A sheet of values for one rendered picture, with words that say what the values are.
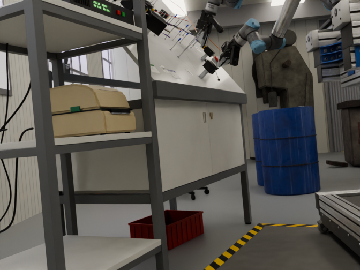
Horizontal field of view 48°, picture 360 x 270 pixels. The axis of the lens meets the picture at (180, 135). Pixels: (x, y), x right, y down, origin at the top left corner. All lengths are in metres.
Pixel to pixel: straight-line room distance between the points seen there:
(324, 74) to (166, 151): 0.97
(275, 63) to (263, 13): 1.16
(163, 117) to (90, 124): 0.43
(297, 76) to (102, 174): 6.03
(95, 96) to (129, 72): 5.82
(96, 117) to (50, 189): 0.37
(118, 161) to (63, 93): 0.44
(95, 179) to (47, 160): 0.74
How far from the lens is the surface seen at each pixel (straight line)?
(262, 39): 2.31
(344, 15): 1.81
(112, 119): 1.43
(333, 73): 2.28
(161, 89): 1.69
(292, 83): 7.50
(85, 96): 1.44
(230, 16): 8.11
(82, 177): 1.91
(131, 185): 1.75
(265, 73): 7.40
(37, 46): 1.17
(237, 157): 2.58
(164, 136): 1.76
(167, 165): 1.77
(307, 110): 3.83
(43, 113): 1.14
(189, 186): 1.95
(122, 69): 7.27
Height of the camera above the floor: 0.64
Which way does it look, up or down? level
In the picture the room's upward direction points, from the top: 5 degrees counter-clockwise
